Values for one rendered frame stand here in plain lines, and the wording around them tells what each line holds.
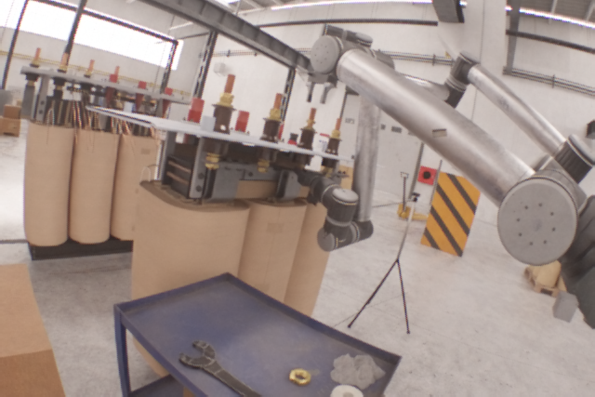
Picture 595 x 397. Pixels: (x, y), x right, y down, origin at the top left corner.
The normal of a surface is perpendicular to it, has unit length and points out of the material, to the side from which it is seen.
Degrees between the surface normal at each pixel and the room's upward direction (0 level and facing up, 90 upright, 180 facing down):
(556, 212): 101
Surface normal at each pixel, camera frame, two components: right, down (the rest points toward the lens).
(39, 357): 0.79, 0.24
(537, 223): -0.79, 0.08
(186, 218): 0.20, 0.15
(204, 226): 0.55, 0.22
